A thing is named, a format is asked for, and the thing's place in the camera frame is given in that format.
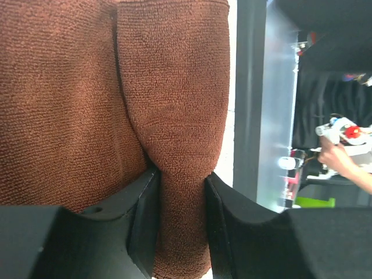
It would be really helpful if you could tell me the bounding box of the person's hand in background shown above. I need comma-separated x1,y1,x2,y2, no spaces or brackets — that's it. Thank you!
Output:
318,137,358,178

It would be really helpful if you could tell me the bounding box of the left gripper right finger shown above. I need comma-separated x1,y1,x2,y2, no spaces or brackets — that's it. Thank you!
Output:
205,174,371,279

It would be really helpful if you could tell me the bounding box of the brown towel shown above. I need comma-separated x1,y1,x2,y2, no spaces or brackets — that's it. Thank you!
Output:
1,1,230,278

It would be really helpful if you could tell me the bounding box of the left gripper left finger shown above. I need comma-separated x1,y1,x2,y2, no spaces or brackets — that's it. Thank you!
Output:
1,168,160,279

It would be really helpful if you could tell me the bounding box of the green object in background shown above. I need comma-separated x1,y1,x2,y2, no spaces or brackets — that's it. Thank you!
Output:
295,196,335,208

